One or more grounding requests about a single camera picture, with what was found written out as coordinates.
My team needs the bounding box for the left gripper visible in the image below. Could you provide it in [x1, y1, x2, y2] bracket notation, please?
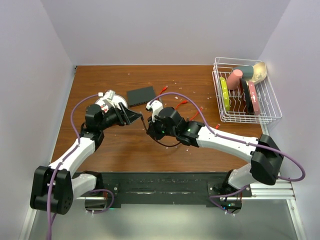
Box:
[98, 102, 142, 131]

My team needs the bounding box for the black network switch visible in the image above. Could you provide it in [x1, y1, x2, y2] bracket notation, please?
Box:
[126, 86, 156, 107]

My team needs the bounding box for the black cable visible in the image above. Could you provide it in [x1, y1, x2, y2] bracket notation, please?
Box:
[140, 112, 183, 148]

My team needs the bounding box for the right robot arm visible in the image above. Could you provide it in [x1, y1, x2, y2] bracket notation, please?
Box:
[147, 105, 284, 197]

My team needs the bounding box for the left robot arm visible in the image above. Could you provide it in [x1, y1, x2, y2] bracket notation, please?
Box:
[30, 103, 143, 215]

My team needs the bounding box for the white round patterned plate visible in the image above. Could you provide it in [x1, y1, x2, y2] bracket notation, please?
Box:
[95, 94, 128, 113]

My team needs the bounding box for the yellow-green plate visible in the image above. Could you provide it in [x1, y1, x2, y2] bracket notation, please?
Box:
[219, 76, 230, 112]

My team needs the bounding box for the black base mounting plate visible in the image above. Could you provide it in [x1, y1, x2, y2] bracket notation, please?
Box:
[83, 172, 252, 214]

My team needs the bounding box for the pink cup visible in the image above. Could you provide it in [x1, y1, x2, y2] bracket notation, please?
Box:
[226, 69, 243, 91]

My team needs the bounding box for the pink plate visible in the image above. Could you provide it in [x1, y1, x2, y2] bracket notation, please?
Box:
[248, 81, 261, 116]

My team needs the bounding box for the dark green cup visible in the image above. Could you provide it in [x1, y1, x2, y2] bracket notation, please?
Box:
[233, 65, 254, 80]

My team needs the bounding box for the beige bowl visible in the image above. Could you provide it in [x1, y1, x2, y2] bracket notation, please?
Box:
[251, 61, 267, 85]

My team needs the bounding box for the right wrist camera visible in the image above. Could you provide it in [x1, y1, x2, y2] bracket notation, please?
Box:
[145, 100, 164, 119]

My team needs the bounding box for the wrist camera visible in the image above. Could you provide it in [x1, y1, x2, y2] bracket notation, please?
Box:
[103, 89, 116, 101]
[145, 100, 164, 119]

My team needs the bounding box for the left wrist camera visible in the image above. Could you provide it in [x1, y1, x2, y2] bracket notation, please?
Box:
[103, 89, 116, 101]

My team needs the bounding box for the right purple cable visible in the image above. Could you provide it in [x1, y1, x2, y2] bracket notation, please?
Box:
[149, 92, 306, 217]

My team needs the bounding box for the purple cable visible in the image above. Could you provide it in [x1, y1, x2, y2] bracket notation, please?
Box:
[149, 92, 306, 217]
[44, 92, 116, 240]

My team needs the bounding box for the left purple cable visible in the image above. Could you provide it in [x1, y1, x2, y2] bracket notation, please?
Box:
[44, 92, 116, 240]

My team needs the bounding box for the white wire dish rack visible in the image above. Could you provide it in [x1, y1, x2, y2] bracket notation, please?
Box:
[212, 57, 283, 124]

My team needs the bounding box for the aluminium frame rail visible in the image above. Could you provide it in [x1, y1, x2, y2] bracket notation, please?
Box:
[32, 174, 307, 240]

